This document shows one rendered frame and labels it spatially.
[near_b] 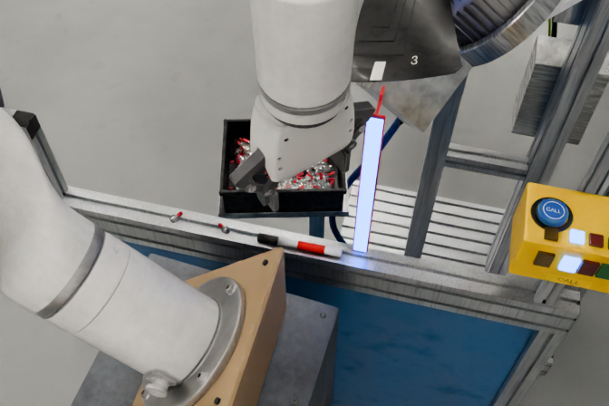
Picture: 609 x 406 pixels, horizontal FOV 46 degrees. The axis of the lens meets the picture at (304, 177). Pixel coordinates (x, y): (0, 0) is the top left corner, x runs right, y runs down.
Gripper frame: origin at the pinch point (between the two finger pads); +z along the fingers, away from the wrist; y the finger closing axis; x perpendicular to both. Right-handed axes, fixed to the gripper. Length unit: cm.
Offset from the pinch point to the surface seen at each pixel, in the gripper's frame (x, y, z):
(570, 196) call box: 13.4, -34.4, 17.4
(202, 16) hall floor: -153, -51, 140
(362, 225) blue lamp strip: -3.3, -12.6, 30.5
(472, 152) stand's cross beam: -20, -59, 71
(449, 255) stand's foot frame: -16, -60, 121
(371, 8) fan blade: -24.1, -27.2, 10.2
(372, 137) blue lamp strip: -5.1, -13.9, 9.6
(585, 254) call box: 21.0, -29.7, 16.9
